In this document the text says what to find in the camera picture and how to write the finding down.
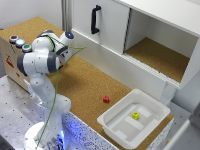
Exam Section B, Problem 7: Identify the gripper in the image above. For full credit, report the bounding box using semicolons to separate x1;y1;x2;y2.
55;45;72;67

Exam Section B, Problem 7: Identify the green button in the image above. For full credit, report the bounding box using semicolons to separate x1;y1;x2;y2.
21;43;33;54

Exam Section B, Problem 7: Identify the blue button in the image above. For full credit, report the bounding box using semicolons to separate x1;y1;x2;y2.
15;38;26;49

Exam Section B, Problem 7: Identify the red button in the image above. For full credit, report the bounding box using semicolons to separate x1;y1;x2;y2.
8;34;19;45

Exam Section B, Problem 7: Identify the white sliding door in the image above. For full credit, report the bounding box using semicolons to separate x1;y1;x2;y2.
72;0;131;56

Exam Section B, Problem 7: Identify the pink block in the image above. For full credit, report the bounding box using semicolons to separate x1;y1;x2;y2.
102;95;111;104

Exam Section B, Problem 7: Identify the white plastic box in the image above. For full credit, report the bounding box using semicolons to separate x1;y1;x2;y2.
96;88;172;150

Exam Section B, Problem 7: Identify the yellow block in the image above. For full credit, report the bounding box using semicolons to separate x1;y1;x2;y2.
131;111;141;121

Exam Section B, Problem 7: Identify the white cabinet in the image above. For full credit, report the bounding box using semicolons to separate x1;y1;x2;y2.
70;0;200;107

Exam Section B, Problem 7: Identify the green cable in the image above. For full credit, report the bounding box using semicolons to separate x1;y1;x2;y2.
34;34;87;150

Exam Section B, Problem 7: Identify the black door handle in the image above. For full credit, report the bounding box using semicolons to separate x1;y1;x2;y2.
90;4;102;35

